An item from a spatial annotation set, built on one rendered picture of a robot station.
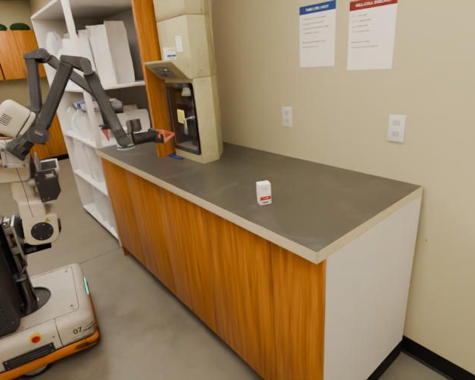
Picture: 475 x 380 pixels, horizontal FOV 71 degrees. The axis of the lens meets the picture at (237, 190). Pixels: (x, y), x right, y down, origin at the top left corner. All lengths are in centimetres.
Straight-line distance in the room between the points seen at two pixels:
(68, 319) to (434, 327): 184
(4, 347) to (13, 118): 112
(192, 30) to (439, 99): 117
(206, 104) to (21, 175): 101
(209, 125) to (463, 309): 150
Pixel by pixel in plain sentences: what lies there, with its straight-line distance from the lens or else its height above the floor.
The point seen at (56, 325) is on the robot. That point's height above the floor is 26.
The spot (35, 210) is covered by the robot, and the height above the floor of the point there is 85.
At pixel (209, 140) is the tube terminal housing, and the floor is 107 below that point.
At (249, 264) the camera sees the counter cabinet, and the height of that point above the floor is 71.
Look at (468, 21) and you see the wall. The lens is 150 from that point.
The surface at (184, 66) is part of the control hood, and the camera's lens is 183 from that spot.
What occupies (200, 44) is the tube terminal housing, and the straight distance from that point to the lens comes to 190.
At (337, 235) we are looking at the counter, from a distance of 113.
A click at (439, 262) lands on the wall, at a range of 174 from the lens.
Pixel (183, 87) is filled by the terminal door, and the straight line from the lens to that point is 193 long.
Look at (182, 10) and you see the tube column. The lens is 190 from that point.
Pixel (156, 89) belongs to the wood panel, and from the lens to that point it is 217.
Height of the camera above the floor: 150
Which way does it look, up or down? 22 degrees down
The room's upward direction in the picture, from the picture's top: 5 degrees counter-clockwise
